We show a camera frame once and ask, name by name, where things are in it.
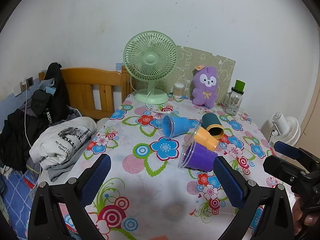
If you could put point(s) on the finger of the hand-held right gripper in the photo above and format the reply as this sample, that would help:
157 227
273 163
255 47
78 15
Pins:
282 166
287 150

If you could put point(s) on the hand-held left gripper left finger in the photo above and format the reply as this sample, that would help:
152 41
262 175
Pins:
96 177

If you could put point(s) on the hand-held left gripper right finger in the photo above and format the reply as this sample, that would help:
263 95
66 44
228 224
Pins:
228 183

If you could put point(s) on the purple cup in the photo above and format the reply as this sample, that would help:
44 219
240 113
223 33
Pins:
200 158

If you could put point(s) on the orange cup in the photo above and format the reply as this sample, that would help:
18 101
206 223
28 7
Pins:
206 140

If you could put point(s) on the dark teal cup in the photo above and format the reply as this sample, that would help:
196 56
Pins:
211 123

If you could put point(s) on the blue cup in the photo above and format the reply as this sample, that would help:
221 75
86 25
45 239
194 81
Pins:
178 126

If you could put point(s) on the person's right hand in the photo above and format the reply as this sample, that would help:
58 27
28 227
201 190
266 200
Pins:
301 217

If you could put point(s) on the white standing fan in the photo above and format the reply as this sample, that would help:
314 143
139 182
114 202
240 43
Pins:
287 127

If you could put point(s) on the grey folded cloth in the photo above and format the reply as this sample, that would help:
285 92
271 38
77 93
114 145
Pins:
62 171

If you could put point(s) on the folded white printed shirt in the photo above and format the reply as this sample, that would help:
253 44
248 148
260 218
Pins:
62 140

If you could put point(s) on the floral tablecloth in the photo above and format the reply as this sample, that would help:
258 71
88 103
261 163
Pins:
150 192

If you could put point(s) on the glass jar with green lid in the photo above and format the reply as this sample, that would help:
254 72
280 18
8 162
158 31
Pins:
233 102

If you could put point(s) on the blue checked bedsheet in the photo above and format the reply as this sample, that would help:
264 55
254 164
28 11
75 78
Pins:
15 205

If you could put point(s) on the wooden bed headboard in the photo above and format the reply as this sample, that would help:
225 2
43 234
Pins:
82 90

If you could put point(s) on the black clothing pile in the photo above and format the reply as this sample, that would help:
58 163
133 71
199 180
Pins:
15 140

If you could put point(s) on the purple plush toy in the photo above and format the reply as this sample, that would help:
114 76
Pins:
205 90

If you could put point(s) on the black hanging jacket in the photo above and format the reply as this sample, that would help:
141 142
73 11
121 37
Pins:
58 87

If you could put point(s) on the cotton swab container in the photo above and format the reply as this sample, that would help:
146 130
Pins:
178 91

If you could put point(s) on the light blue jeans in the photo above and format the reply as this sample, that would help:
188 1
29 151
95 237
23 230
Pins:
47 85

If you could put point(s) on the patterned cardboard sheet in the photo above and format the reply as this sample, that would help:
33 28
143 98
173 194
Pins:
225 66

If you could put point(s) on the green desk fan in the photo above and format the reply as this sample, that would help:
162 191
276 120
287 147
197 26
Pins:
150 58

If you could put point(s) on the dark wall socket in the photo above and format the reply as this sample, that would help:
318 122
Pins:
30 81

